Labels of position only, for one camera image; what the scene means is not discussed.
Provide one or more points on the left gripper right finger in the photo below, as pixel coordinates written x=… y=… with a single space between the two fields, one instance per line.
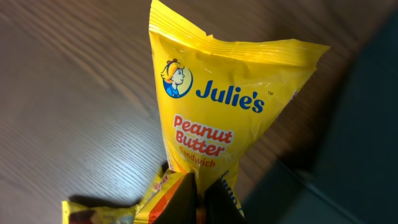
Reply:
x=220 y=209

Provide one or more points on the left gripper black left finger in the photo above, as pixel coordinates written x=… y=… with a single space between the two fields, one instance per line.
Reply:
x=181 y=208

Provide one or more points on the yellow Apollo wafer packet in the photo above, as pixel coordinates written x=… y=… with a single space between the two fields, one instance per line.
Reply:
x=75 y=213

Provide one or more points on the yellow peanut butter sandwich packet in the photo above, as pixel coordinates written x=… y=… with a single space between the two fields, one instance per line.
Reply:
x=216 y=99

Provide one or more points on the dark green box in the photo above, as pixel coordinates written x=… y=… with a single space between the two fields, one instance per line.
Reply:
x=350 y=175

